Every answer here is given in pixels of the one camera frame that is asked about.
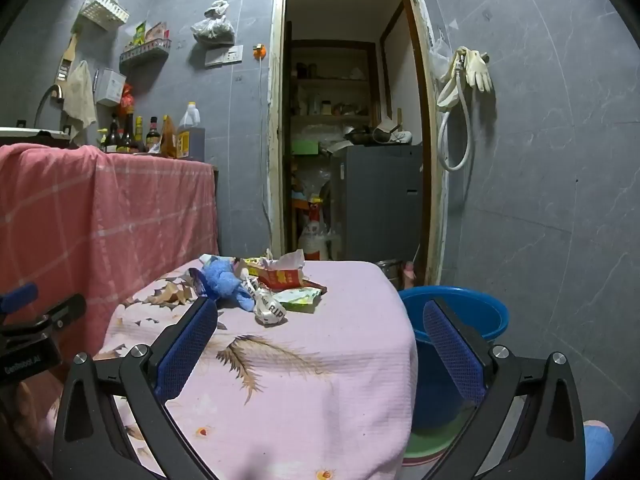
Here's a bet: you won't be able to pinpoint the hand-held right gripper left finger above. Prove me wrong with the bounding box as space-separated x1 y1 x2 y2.
52 296 221 480

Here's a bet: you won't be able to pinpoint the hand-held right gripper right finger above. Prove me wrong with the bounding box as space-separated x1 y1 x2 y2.
422 297 586 480

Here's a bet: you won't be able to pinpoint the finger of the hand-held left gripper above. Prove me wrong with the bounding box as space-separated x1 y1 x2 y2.
27 293 87 333
0 282 40 316

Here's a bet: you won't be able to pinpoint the blue plastic bucket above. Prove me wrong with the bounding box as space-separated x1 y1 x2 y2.
398 286 510 433

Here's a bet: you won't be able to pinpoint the blue cloth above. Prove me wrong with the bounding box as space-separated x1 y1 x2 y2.
200 257 256 311

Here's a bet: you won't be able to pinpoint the white printed plastic wrapper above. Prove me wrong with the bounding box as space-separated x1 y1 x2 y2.
241 272 288 327

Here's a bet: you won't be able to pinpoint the red yellow snack wrapper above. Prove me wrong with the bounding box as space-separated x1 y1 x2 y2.
250 249 328 293

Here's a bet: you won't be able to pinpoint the green white wrapper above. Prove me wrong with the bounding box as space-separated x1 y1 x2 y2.
275 287 323 315

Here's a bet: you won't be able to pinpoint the green plastic basin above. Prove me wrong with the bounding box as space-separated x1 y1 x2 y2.
400 412 476 468

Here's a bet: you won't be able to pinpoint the steel pot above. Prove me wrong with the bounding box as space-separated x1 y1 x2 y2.
375 258 405 291

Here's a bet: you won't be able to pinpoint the pink floral tablecloth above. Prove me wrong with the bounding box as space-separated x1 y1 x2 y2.
92 259 418 480

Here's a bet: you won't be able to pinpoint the pink plaid cloth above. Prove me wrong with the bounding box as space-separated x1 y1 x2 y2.
0 144 221 361

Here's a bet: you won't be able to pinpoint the white sink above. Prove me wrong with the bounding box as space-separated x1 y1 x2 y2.
0 126 73 142

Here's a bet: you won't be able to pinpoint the white bottle red cap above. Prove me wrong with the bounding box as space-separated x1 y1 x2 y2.
298 220 331 262

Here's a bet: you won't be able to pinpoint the person's leg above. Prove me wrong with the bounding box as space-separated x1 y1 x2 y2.
584 420 615 480

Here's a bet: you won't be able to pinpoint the grey appliance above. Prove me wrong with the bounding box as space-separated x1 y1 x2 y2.
330 144 423 262

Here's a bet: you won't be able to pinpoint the orange sauce bottle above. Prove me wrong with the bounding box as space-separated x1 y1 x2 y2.
160 115 177 159

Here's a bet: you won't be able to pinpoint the metal faucet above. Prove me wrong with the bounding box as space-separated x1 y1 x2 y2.
34 84 63 128

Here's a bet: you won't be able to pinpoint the large oil jug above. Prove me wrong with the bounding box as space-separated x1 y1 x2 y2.
175 102 207 161

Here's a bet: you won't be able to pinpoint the hanging dishcloth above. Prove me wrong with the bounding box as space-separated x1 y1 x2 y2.
62 60 98 143

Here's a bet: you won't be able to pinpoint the black wok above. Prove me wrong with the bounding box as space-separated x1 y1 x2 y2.
345 127 382 146

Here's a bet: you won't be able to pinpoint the wooden brush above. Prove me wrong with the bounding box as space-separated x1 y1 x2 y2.
55 30 82 83

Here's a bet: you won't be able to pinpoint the cream rubber gloves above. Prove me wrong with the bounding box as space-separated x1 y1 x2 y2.
452 46 495 93

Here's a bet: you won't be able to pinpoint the clear hanging plastic bag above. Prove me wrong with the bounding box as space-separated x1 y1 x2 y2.
431 37 455 78

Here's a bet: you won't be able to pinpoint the wooden shelf unit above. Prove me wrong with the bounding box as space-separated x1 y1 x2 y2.
287 40 378 126

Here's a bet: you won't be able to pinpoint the white wall holder box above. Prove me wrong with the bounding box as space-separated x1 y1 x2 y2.
95 67 127 107

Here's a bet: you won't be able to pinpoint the cream door frame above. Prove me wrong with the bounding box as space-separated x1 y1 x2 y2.
267 0 448 286

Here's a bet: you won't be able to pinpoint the white hose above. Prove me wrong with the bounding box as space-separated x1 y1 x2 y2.
436 57 472 172

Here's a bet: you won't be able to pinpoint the white wall shelf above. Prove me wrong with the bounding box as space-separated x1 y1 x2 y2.
119 39 172 66

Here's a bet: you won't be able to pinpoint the wall socket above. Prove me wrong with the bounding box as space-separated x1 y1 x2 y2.
205 45 244 68

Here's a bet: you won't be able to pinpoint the white wall basket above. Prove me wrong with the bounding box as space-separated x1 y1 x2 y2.
79 0 130 25

